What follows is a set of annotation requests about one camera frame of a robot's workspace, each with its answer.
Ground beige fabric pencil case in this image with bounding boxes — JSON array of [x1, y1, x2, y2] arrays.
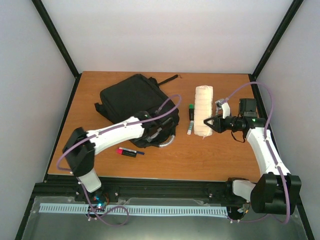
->
[[193, 85, 214, 138]]

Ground black student bag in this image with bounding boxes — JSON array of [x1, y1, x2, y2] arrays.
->
[[94, 74, 180, 148]]

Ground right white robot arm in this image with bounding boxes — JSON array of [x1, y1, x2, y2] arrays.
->
[[203, 98, 302, 216]]

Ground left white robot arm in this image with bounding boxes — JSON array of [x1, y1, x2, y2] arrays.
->
[[59, 111, 175, 202]]

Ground white green glue stick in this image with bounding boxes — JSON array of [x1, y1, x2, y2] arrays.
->
[[187, 120, 194, 135]]

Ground green cap black highlighter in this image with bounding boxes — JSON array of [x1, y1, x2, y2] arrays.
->
[[188, 104, 195, 121]]

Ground blue cap pen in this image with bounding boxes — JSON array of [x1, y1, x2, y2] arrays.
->
[[118, 147, 145, 155]]

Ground pink cap black highlighter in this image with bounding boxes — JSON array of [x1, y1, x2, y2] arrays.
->
[[116, 148, 137, 158]]

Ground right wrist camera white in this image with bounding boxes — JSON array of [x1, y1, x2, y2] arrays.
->
[[215, 98, 231, 119]]

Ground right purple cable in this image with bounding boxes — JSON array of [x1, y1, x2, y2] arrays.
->
[[221, 81, 292, 225]]

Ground black aluminium rail base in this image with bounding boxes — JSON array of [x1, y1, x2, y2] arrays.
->
[[32, 174, 301, 208]]

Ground right black frame post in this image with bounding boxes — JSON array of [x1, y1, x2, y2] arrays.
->
[[250, 0, 304, 82]]

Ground black frame post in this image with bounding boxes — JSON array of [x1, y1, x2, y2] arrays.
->
[[250, 0, 304, 82], [31, 0, 82, 83]]

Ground light blue cable duct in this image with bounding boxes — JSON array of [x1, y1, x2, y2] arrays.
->
[[38, 203, 228, 218]]

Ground left black frame post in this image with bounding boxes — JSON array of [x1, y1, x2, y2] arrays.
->
[[31, 0, 82, 83]]

